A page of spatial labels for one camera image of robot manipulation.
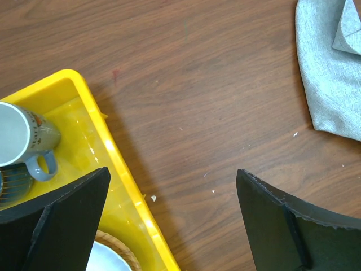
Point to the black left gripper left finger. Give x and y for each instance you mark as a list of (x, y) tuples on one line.
[(55, 231)]

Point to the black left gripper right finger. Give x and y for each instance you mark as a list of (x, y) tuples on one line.
[(288, 233)]

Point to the grey cloth napkin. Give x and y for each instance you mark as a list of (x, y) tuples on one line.
[(328, 51)]

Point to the woven wicker plate holder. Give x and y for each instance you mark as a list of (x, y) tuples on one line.
[(119, 248)]

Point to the white ceramic plate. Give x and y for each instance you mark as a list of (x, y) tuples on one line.
[(103, 258)]

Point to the yellow plastic tray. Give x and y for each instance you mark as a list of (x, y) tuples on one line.
[(86, 144)]

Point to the grey ceramic mug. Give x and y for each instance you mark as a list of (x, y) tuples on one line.
[(29, 138)]

